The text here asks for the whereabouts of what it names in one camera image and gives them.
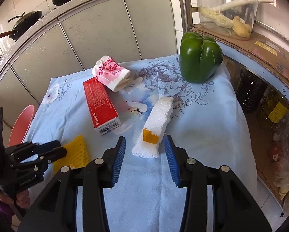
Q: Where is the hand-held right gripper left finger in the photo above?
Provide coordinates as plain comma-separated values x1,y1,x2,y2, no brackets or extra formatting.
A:
18,136,126,232

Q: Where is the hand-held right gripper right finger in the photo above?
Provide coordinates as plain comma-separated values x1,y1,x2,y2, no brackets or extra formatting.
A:
164,135,273,232

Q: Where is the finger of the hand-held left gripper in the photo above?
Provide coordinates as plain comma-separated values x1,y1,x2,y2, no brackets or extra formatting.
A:
9,147,68,174
4,139,63,159

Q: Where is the yellow foam fruit net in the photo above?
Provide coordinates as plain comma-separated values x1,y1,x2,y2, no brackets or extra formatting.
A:
52,135,90,174

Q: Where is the pink plastic bucket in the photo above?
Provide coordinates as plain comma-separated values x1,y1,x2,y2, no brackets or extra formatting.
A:
9,104,38,148

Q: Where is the white foam block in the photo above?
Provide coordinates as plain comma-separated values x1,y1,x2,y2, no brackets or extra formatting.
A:
131,97,174,159

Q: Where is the person's left hand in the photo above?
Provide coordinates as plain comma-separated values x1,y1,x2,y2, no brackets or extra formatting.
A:
0,189,30,209

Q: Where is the light blue floral cloth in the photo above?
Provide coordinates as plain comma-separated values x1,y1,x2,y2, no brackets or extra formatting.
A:
21,53,258,232

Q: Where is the red cardboard box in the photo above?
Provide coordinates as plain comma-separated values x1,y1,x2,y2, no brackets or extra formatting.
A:
83,77,122,136

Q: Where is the pink patterned paper carton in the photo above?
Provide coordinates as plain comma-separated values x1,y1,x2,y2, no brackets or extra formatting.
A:
92,55,131,93

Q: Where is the green bell pepper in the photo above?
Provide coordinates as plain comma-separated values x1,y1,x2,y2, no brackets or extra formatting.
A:
179,31,224,84

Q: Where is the dark oil bottle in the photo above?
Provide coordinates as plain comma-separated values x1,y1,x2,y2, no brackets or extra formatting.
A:
237,68,268,113

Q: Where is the clear bag of food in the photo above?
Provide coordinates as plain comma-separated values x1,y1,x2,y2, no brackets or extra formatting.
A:
267,116,289,199

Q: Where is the yellow oil bottle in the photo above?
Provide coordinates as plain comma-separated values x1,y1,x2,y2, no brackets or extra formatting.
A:
258,87,289,131

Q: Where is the dark wok lid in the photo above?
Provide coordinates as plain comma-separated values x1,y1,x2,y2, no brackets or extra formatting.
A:
8,10,42,29

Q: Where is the brown cardboard sheet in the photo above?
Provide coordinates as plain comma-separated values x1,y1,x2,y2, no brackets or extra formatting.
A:
190,25,289,99

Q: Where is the ginger root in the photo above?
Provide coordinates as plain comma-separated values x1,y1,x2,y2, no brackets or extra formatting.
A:
232,16,252,40

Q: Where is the corn cob with husk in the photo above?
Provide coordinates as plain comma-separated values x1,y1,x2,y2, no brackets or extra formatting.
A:
199,6,234,29

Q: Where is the metal shelf rack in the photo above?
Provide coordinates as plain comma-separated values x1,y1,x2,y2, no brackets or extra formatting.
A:
176,0,289,223

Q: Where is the white leek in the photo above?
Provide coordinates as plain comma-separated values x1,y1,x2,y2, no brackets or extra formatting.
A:
212,0,274,12

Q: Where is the black wok wooden stub handle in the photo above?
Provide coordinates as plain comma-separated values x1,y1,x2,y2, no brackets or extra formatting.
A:
0,10,43,41

